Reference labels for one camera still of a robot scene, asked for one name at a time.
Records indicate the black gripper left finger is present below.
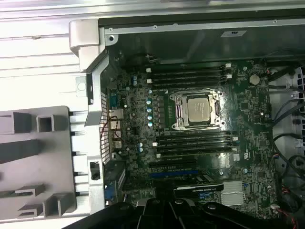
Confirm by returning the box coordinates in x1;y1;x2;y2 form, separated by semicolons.
63;198;170;229

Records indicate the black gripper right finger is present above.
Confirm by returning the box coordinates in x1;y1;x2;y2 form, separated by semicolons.
168;198;296;229

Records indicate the black RAM slot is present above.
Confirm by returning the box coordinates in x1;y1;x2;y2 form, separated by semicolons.
145;67;226;74
152;140;233;146
156;150;233;159
152;73;233;80
158;145;239;152
146;78;226;86
152;62;232;69
157;133;239;141

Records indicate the black graphics card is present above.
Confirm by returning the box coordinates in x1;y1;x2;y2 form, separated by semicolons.
152;174;224;208

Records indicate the blue expansion slot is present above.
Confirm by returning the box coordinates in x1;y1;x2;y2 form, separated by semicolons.
149;169;200;181

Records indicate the blue VGA port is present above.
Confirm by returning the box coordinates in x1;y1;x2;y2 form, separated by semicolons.
104;182;115;205

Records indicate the black expansion slot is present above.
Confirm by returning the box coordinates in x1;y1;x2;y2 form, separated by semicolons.
149;161;197;169

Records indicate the silver finned heatsink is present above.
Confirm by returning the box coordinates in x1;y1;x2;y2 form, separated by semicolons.
220;180;247;206

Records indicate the green motherboard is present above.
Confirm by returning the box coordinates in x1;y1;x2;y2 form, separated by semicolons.
106;59;275;219

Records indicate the metal CPU socket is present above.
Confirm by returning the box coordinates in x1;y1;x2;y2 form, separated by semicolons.
169;90;226;131

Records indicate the silver CPU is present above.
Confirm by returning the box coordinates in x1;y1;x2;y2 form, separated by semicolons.
187;97;213;125

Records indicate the grey parts rack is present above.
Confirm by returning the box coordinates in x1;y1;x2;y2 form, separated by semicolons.
0;105;78;219

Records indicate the black and silver PC case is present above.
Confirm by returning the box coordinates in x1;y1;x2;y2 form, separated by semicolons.
68;14;305;229

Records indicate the thin red wire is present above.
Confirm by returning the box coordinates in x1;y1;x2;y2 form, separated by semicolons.
100;115;120;144

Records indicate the black wire bundle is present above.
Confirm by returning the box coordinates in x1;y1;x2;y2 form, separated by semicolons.
271;132;305;229

